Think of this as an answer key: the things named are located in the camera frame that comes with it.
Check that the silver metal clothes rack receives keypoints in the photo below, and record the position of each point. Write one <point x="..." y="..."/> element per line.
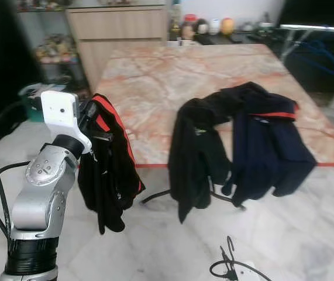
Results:
<point x="319" y="27"/>

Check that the black shirt green logo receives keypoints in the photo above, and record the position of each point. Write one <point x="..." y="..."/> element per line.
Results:
<point x="196" y="152"/>

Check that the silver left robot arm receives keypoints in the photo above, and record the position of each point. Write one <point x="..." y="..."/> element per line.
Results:
<point x="41" y="193"/>

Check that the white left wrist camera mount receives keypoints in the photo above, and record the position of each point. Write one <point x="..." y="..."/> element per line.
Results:
<point x="61" y="114"/>

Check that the dark glass display shelf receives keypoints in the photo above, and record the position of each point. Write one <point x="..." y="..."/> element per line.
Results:
<point x="55" y="41"/>

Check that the marble pattern folding table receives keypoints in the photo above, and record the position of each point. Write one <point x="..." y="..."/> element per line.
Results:
<point x="172" y="76"/>

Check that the black plush doll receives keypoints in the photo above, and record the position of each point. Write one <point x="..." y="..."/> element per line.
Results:
<point x="202" y="26"/>

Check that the black flat screen television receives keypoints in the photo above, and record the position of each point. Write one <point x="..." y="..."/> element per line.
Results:
<point x="319" y="12"/>

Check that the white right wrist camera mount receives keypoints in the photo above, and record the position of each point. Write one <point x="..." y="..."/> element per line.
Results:
<point x="247" y="272"/>

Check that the light wooden cabinet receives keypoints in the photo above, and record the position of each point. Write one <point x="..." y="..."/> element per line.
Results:
<point x="120" y="35"/>

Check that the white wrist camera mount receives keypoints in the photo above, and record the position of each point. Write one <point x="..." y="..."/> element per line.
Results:
<point x="61" y="114"/>
<point x="247" y="272"/>

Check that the navy shirt red collar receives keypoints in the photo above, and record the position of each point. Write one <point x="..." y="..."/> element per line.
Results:
<point x="269" y="152"/>

